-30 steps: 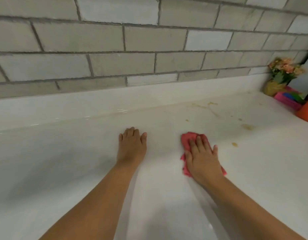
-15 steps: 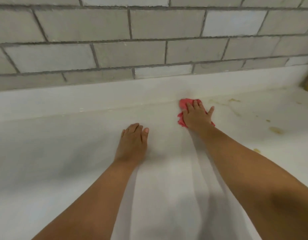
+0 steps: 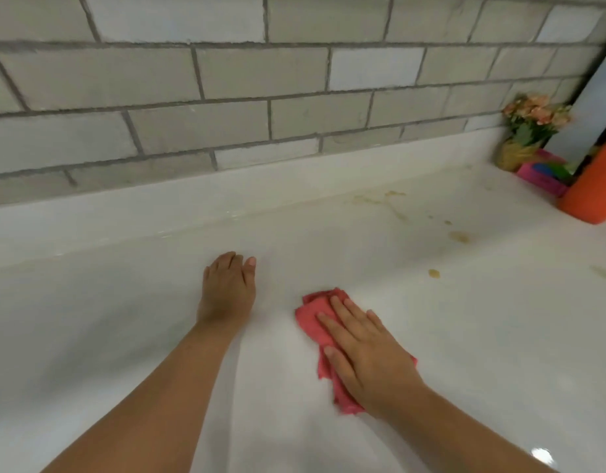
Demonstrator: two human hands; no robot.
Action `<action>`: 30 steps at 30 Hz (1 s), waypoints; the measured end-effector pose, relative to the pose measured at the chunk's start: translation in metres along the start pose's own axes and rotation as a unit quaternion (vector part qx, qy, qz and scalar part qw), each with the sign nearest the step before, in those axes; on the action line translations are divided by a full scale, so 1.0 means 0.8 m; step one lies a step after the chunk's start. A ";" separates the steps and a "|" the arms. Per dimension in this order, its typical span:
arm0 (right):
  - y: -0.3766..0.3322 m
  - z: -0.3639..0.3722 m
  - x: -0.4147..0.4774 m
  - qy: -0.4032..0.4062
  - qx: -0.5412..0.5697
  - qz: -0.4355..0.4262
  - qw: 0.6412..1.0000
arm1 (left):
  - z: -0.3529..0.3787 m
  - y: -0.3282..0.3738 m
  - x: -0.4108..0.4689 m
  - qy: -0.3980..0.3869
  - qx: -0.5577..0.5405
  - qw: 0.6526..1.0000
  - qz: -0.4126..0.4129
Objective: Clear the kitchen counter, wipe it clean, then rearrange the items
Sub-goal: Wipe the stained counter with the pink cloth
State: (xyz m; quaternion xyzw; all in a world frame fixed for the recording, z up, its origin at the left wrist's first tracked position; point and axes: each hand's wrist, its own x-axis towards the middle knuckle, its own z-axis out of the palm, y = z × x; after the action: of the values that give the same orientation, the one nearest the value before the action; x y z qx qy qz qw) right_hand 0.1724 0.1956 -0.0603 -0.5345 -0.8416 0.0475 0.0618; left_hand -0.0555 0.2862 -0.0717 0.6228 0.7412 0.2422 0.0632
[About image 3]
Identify person's left forearm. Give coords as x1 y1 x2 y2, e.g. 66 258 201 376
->
39 322 235 473

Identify person's left hand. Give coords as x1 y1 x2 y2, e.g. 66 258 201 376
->
195 250 258 332

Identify pink cloth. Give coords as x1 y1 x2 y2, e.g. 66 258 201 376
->
294 288 418 416

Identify pink plastic basket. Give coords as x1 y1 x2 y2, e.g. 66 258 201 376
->
515 148 575 198

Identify green round lid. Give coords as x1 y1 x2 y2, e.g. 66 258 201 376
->
539 162 574 182

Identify white countertop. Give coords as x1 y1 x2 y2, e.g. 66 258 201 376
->
0 125 606 473

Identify person's right hand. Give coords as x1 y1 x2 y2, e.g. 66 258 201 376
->
315 295 428 420

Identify orange jug with white cap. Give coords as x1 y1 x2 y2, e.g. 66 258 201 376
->
557 137 606 225

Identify pink flowers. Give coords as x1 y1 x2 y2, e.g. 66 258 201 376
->
495 93 574 173

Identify person's right forearm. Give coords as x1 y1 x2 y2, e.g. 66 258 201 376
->
379 384 562 473

